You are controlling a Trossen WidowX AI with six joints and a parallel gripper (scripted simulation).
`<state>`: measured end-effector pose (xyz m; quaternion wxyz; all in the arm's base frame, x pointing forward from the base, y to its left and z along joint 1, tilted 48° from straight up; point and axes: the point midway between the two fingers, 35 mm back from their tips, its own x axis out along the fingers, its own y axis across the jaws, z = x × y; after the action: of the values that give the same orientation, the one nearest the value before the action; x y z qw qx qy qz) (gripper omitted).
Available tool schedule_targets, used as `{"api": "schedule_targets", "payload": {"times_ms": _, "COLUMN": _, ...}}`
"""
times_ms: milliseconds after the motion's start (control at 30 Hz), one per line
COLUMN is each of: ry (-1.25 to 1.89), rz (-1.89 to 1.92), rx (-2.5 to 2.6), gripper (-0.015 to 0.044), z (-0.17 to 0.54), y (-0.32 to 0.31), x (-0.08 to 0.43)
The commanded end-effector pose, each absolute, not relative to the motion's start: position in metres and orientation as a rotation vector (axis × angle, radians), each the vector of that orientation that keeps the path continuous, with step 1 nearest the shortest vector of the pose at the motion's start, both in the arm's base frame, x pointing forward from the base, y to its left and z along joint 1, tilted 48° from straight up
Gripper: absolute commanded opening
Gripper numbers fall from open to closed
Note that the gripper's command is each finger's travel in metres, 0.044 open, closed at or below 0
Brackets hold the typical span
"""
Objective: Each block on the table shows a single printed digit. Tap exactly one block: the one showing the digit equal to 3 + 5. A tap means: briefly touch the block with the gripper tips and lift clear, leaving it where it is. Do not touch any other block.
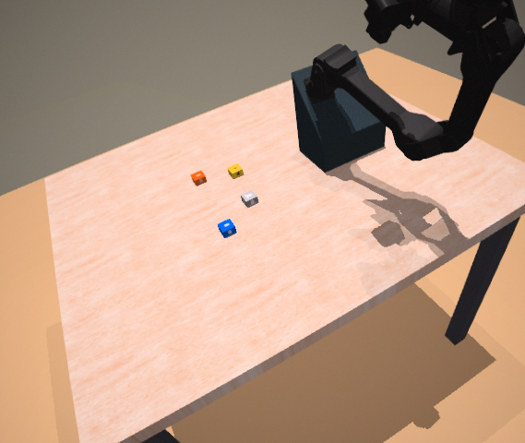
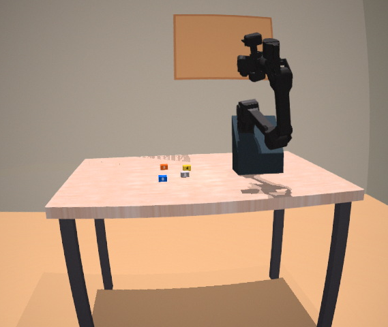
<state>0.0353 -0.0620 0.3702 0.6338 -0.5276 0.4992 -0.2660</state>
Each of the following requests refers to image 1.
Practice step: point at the small orange block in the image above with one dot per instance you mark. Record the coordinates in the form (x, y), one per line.
(198, 178)

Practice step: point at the small yellow block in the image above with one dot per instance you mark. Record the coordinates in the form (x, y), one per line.
(235, 170)

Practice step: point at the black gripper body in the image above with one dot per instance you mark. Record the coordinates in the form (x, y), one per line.
(425, 14)

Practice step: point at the small blue block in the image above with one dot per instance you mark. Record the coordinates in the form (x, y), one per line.
(227, 228)

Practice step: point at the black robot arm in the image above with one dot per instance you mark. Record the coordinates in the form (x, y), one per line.
(486, 54)

